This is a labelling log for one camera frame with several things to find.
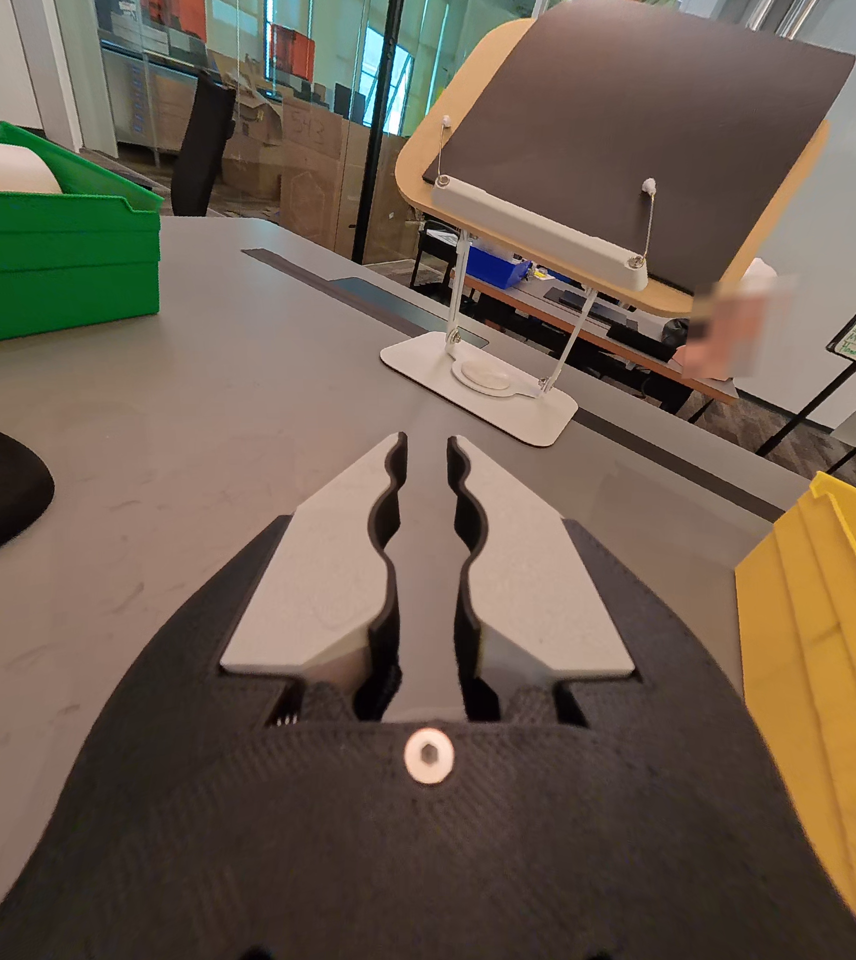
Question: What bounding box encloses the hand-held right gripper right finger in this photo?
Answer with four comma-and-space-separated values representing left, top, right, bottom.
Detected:
446, 433, 638, 689

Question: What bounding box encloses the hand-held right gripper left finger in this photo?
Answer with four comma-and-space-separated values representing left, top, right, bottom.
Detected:
219, 432, 408, 695

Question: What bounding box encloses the wooden office desk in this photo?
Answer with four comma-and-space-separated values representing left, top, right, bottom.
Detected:
428, 225, 740, 410

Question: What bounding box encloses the yellow plastic bin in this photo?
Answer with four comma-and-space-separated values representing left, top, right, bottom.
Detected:
734, 471, 856, 960

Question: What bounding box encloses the blue plastic bin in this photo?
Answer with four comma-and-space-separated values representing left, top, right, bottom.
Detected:
465, 243, 534, 290

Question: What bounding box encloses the green plastic bin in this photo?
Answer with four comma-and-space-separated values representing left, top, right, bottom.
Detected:
0, 112, 165, 350

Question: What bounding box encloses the pile of cardboard boxes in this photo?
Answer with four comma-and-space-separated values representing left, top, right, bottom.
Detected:
221, 71, 414, 256

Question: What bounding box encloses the black office chair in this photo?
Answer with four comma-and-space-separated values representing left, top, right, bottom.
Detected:
171, 71, 238, 219

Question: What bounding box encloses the orange machine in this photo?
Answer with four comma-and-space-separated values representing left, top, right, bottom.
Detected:
141, 0, 208, 42
266, 22, 317, 82

